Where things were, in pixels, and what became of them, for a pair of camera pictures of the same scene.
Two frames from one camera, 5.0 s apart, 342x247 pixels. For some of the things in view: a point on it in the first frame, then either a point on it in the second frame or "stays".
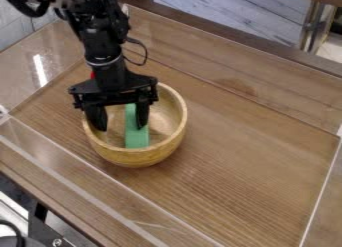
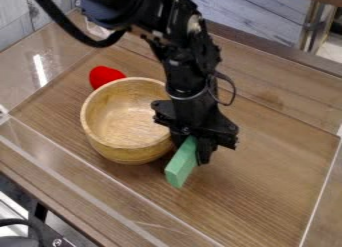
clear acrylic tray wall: [119, 213] stays
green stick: [136, 137] -> [182, 163]
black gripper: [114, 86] -> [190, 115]
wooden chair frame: [323, 1] stays
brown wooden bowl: [166, 126] stays
